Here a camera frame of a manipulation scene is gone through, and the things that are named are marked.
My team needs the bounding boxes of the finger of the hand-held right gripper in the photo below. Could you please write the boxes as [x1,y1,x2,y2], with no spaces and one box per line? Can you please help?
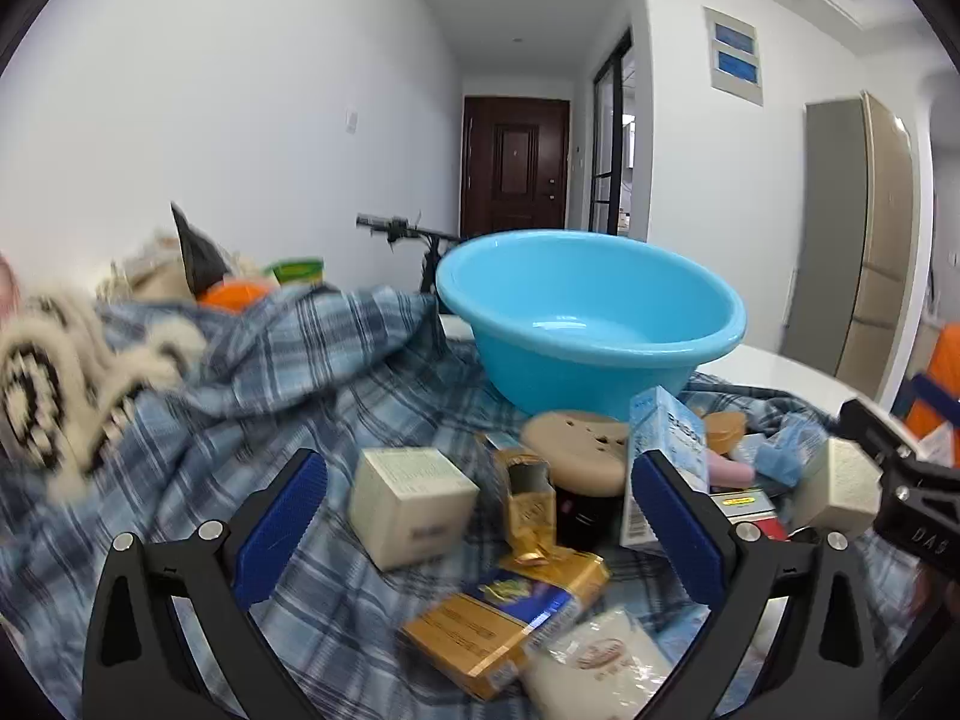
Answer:
[836,399,938,470]

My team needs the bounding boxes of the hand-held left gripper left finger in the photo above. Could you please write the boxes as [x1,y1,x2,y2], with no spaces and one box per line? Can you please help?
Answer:
[82,448,331,720]

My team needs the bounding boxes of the blue and white carton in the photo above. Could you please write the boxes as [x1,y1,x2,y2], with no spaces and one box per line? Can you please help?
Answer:
[619,386,712,556]

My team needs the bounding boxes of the blue plaid cloth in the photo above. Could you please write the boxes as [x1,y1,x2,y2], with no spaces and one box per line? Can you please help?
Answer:
[0,283,920,720]

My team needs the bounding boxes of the red and yellow box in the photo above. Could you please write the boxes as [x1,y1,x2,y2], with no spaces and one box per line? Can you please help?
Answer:
[709,489,788,541]

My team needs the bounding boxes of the cream box with tan top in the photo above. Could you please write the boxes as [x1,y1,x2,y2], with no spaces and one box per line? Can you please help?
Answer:
[791,437,884,535]

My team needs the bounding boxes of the dark jar with beige lid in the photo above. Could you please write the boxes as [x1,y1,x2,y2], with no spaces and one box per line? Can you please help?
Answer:
[521,410,635,552]

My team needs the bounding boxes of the light blue plastic basin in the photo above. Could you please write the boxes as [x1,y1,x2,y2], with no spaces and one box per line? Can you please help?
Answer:
[435,231,747,417]

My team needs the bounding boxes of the dark brown door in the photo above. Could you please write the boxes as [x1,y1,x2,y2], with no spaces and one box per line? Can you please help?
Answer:
[459,96,571,237]

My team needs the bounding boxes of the light blue wrapped packet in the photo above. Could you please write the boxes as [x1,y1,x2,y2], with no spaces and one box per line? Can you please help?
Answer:
[739,411,830,487]

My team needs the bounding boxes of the gold and blue packet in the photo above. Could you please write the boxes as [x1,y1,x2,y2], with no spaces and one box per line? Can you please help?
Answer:
[401,549,610,702]

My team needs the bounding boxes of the black bicycle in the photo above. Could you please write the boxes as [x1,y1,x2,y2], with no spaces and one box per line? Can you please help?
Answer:
[356,214,462,295]

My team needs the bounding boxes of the cream cardboard box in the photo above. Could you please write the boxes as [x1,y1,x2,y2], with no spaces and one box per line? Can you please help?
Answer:
[349,447,481,571]

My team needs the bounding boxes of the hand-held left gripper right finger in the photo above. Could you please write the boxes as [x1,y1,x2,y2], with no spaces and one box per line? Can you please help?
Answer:
[632,448,880,720]

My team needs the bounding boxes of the pink pouch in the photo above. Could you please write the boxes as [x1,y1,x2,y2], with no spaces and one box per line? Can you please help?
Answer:
[706,457,753,490]

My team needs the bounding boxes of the black plastic bag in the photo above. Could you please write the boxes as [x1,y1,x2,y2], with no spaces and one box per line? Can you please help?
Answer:
[171,202,235,295]

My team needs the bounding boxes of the yellow container with green rim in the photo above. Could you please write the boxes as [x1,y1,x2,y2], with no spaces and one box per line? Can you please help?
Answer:
[264,258,326,286]

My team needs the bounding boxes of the white and black fuzzy cloth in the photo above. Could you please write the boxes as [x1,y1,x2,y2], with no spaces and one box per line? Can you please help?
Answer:
[0,292,207,500]

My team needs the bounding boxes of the white wall panel blue windows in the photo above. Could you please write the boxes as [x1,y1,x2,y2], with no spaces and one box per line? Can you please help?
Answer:
[703,6,767,107]

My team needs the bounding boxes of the beige refrigerator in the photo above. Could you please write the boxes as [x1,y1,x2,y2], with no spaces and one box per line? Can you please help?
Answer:
[780,92,920,400]

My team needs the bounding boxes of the white sachet packet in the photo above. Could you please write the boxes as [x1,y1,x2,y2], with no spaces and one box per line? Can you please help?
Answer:
[521,609,676,720]

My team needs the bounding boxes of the small gold box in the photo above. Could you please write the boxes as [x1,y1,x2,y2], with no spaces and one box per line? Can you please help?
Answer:
[495,450,560,563]

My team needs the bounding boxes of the small orange round container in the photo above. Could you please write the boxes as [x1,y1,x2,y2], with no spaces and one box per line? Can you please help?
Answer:
[703,410,747,457]

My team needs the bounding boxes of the orange plastic bag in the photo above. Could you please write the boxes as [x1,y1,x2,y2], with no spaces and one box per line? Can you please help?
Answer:
[199,280,275,314]

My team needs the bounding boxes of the black framed glass sliding door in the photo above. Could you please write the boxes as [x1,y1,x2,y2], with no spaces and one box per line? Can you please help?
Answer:
[589,28,636,236]

